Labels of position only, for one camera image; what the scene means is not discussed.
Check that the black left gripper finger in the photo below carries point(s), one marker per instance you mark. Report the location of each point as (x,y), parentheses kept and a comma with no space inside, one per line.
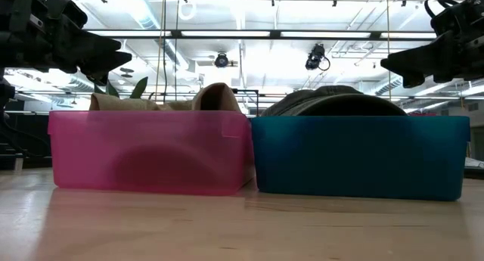
(107,64)
(98,43)

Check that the tan baseball cap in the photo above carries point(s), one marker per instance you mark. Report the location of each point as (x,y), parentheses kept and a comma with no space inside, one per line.
(121,102)

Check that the dark grey baseball cap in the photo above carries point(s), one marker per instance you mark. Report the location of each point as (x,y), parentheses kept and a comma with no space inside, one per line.
(351,106)

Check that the black aluminium table frame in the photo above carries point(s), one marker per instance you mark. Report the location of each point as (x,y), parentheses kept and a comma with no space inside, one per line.
(257,102)

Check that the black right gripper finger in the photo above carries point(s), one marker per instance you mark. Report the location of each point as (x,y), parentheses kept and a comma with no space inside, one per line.
(413,81)
(423,58)

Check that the green leafy plant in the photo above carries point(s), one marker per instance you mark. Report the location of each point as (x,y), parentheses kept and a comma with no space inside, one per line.
(139,89)

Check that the black overhead crossbar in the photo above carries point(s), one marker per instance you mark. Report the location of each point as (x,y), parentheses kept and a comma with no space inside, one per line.
(227,34)

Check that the white hanging hook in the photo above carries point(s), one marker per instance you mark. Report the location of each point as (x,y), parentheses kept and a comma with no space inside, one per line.
(188,16)

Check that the blue plastic bin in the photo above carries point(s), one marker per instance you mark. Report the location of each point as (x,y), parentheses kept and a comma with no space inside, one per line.
(359,159)

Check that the red translucent plastic bin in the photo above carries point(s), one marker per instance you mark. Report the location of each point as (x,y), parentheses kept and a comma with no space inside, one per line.
(151,155)

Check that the black camera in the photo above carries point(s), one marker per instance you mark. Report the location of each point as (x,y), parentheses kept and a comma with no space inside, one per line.
(315,56)

